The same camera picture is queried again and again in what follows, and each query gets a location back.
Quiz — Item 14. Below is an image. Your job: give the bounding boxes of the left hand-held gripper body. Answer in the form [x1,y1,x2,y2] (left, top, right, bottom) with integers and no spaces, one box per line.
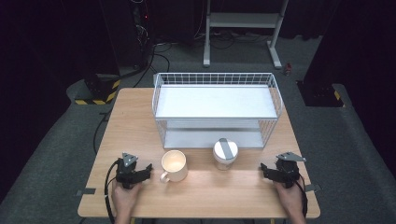
[115,152,142,189]

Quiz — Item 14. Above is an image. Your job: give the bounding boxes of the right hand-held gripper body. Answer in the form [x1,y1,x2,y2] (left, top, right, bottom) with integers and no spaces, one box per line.
[275,151,307,189]

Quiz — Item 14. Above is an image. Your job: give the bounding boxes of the cream ceramic mug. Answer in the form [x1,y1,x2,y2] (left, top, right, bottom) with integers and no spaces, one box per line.
[159,149,189,184]

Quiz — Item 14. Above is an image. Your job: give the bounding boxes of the clear jar with white lid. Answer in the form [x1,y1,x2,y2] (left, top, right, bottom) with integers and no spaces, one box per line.
[212,137,239,172]

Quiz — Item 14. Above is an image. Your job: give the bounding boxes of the white wire two-tier rack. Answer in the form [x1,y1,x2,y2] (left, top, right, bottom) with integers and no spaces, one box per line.
[151,72,284,150]

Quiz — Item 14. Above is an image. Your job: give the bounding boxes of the person's left hand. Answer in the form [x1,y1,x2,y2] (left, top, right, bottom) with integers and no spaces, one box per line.
[111,179,143,217]

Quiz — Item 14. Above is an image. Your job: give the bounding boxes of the person's right hand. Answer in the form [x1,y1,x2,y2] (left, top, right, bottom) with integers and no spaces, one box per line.
[273,179,304,217]

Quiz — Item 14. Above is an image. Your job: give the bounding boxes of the grey tape strip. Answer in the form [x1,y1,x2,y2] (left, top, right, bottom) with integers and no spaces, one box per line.
[76,188,97,197]
[304,183,322,193]

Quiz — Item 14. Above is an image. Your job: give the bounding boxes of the black base with yellow stripes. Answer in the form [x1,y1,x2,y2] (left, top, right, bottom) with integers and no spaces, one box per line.
[74,74,122,106]
[296,79,347,108]

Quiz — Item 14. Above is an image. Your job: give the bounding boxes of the black equipment tower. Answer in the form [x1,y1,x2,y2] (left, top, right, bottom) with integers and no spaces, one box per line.
[98,0,154,72]

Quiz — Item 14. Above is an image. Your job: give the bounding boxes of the white metal stand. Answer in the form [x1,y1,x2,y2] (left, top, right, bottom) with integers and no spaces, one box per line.
[203,0,290,70]

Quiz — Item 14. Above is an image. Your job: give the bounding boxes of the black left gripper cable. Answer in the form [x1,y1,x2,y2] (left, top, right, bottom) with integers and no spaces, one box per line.
[104,158,122,224]

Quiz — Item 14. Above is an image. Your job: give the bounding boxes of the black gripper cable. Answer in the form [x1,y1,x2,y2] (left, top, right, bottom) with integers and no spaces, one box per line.
[104,158,122,224]
[294,178,310,218]

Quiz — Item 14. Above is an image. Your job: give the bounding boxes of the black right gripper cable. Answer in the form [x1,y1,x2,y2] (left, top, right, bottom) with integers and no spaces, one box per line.
[294,178,310,218]

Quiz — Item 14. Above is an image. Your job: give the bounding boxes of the black floor cable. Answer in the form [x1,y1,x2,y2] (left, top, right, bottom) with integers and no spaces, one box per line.
[92,110,114,155]
[133,41,171,89]

